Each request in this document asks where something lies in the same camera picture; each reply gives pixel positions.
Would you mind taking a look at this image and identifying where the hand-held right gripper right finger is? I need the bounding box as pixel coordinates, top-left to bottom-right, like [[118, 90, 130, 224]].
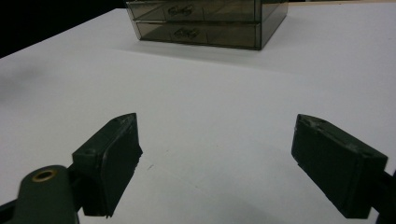
[[290, 113, 389, 219]]

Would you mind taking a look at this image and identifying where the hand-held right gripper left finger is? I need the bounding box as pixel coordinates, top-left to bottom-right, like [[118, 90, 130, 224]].
[[72, 112, 144, 218]]

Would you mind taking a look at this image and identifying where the smoky transparent drawer organiser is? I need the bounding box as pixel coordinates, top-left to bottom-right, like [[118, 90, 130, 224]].
[[125, 0, 290, 51]]

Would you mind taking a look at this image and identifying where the white table sheet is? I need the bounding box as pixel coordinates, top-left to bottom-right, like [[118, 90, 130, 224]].
[[0, 1, 396, 224]]

